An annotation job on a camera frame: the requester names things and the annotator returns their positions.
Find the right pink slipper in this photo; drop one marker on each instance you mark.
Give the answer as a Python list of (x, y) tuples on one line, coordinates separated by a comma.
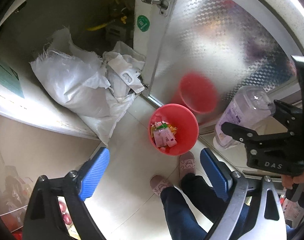
[(186, 164)]

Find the person right hand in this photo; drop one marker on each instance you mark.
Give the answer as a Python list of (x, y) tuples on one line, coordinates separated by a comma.
[(289, 181)]

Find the pink slipper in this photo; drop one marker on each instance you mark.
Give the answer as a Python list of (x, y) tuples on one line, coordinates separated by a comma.
[(158, 184), (186, 164)]

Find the green round sticker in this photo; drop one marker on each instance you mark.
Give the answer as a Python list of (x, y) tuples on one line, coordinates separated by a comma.
[(143, 23)]

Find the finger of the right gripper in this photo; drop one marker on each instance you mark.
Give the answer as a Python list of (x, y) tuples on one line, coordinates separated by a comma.
[(242, 134), (288, 115)]

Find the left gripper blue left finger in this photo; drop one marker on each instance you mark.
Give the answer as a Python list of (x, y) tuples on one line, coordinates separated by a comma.
[(91, 172)]

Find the white plastic bag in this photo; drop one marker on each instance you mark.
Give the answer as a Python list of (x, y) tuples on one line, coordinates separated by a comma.
[(124, 67)]

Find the steel cabinet door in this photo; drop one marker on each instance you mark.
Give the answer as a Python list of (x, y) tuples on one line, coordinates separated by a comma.
[(219, 46)]

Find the white woven sack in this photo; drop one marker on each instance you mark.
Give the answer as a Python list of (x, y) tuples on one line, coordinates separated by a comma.
[(75, 79)]

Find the white green medicine box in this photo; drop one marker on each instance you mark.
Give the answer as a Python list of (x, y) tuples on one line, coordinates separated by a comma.
[(164, 137)]

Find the clear bottle pink liquid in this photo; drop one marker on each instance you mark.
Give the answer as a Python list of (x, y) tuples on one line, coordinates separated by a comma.
[(249, 106)]

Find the left pink slipper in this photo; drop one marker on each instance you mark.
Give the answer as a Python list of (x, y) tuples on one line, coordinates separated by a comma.
[(158, 184)]

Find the red trash bucket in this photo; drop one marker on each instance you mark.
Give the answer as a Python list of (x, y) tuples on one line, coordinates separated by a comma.
[(182, 123)]

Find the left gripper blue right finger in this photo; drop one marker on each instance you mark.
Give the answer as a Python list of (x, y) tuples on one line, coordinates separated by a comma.
[(218, 173)]

